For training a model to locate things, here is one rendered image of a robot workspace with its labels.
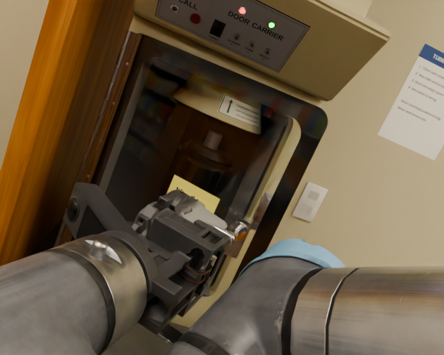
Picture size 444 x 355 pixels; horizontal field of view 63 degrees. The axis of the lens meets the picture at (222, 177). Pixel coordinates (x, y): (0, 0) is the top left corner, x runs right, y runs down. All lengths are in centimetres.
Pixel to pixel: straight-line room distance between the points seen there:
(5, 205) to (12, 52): 60
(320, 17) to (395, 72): 68
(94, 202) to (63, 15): 25
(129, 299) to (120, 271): 2
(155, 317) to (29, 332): 12
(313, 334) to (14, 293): 14
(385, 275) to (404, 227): 112
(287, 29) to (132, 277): 37
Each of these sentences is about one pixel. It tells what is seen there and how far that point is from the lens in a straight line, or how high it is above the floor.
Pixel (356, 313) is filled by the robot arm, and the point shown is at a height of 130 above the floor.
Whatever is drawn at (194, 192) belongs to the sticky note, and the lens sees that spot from 50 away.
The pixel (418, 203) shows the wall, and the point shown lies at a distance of 129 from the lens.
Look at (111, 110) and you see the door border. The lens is 57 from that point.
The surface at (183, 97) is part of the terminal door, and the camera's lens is 51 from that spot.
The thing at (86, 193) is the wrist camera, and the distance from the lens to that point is 37.
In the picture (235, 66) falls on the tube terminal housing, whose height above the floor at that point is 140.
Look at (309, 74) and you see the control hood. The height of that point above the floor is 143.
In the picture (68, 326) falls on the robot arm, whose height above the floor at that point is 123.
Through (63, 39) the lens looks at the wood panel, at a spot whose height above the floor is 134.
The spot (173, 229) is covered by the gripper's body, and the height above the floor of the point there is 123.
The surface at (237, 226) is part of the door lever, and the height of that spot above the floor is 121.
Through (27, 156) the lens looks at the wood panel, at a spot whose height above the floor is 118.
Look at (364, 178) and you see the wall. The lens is 117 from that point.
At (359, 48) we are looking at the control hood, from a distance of 53.
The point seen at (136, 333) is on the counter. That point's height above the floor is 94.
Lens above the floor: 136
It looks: 13 degrees down
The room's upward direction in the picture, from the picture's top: 24 degrees clockwise
